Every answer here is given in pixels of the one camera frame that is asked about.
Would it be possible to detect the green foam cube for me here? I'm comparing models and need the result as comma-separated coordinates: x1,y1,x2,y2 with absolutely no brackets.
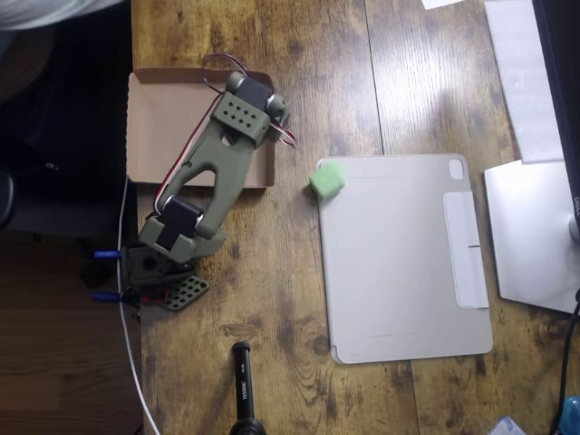
308,158,348,201

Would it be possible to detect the brown cardboard tray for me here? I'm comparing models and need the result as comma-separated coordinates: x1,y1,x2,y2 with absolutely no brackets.
125,66,278,189

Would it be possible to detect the tablet in beige folio case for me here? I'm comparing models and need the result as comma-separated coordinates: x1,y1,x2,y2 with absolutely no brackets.
315,152,495,365

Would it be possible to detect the silver monitor stand base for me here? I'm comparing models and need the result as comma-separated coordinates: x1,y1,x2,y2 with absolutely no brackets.
483,159,580,315

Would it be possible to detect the white foam sheet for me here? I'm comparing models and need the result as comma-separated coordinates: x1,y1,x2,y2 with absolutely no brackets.
484,0,566,165

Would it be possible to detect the white and blue packet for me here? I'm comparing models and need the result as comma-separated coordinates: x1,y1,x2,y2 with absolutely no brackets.
488,416,527,435

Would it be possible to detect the black computer monitor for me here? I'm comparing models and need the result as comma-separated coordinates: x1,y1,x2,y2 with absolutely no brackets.
532,0,580,246

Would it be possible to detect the person in grey shirt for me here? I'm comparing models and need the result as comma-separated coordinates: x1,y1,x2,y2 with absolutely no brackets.
0,0,128,31

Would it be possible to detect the blue round object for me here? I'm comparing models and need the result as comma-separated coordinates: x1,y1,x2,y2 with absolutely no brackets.
559,395,580,435

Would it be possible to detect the dark perforated robot base plate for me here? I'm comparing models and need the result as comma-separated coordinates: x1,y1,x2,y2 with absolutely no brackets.
135,266,212,314

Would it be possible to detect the black cylindrical handle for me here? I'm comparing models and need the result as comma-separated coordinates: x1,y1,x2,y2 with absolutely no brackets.
228,341,268,435

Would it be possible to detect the white cable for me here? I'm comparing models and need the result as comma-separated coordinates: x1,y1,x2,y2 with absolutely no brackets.
116,176,161,435

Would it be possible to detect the black cable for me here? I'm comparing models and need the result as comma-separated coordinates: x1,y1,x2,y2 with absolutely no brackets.
546,289,580,435

